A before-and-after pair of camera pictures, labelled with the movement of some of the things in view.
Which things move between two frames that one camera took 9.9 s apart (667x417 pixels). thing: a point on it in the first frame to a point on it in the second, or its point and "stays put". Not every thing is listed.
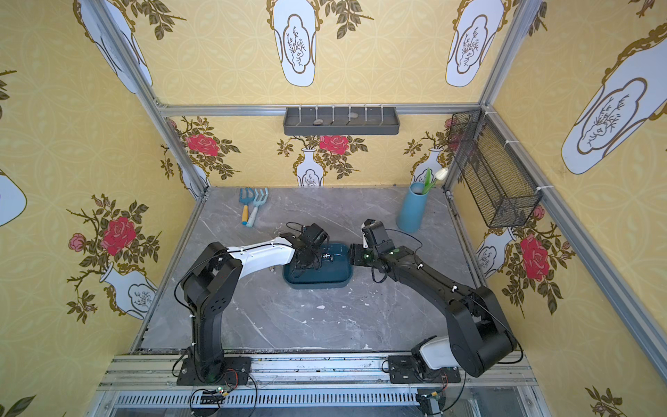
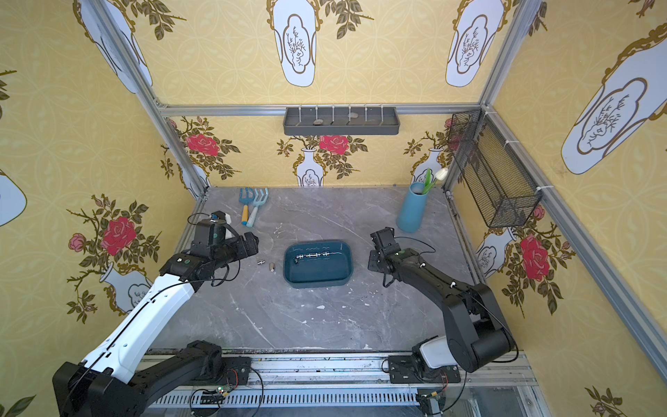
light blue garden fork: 257,202 stays put
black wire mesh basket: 502,195 stays put
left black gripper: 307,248 to 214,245
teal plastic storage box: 335,270 stays put
